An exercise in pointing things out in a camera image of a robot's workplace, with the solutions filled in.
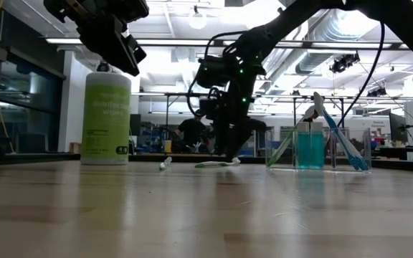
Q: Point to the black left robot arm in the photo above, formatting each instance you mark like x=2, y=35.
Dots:
x=120, y=9

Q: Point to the black aluminium table frame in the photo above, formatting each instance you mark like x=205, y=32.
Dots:
x=149, y=157

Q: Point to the black ceiling spotlight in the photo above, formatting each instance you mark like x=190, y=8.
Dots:
x=102, y=67

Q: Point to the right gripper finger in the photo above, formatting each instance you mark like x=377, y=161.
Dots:
x=222, y=138
x=244, y=136

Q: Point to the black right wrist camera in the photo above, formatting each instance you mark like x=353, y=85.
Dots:
x=212, y=71

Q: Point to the person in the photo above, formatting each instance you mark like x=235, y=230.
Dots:
x=314, y=115
x=192, y=132

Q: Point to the black computer monitor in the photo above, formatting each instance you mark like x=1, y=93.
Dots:
x=397, y=128

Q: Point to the black track light cluster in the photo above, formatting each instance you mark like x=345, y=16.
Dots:
x=376, y=92
x=344, y=62

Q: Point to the green white toothbrush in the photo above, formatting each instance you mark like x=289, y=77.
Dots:
x=285, y=144
x=213, y=164
x=165, y=164

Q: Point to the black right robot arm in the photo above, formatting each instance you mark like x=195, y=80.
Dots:
x=389, y=10

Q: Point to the round white ceiling lamp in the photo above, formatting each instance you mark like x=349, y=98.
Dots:
x=197, y=19

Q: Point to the yellow cup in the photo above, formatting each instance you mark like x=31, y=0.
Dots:
x=167, y=147

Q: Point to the black background rig frame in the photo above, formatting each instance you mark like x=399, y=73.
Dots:
x=178, y=94

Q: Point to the long ceiling light strip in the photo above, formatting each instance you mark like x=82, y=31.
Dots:
x=174, y=42
x=63, y=41

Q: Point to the green disinfecting wipes canister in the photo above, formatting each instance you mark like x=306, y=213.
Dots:
x=106, y=125

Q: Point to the silver ventilation duct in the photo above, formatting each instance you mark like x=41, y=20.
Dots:
x=321, y=53

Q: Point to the small brown box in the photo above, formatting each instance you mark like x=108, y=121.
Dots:
x=74, y=147

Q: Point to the clear plastic organizer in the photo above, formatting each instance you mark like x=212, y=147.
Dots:
x=366, y=143

